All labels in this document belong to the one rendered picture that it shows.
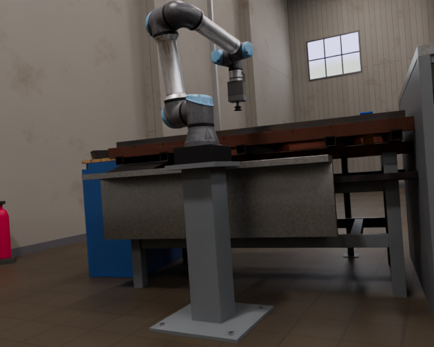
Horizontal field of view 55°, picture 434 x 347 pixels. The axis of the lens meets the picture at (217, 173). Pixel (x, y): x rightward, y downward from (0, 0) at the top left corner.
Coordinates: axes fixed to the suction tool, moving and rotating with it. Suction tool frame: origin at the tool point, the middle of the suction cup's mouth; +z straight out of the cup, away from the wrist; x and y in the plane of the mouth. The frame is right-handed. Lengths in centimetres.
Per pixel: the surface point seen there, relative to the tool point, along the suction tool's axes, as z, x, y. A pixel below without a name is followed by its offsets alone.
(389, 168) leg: 36, 3, -72
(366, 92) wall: -181, -989, -87
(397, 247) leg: 72, 2, -73
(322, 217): 57, 11, -41
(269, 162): 30.0, 26.5, -20.8
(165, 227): 60, 8, 42
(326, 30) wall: -372, -1000, 10
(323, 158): 30, 27, -45
